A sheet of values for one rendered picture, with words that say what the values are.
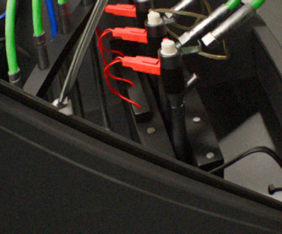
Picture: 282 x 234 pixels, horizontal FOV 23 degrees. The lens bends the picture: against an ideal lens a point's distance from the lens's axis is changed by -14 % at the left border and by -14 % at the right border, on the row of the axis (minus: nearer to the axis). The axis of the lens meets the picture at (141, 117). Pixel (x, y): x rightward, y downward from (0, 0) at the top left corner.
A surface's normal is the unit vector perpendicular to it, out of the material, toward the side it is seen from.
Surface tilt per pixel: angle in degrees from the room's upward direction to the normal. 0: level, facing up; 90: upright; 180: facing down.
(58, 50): 0
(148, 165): 43
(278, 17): 0
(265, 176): 0
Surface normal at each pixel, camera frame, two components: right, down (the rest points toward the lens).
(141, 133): -0.12, -0.77
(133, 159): 0.57, -0.72
